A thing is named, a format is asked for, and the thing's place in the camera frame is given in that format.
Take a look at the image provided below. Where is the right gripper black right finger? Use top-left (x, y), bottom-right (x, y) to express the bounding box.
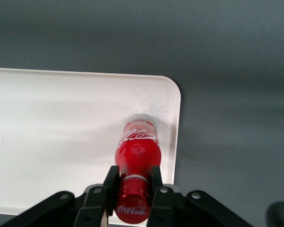
top-left (146, 165), bottom-right (251, 227)

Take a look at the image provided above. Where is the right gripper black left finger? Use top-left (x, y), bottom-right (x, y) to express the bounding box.
top-left (0, 165), bottom-right (121, 227)

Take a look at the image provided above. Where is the red coke bottle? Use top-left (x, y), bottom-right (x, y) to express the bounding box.
top-left (114, 113), bottom-right (162, 225)

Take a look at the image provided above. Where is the beige plastic tray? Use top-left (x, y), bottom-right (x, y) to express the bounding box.
top-left (0, 67), bottom-right (182, 225)

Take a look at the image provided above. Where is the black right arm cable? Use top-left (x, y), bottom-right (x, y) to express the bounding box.
top-left (266, 201), bottom-right (284, 227)

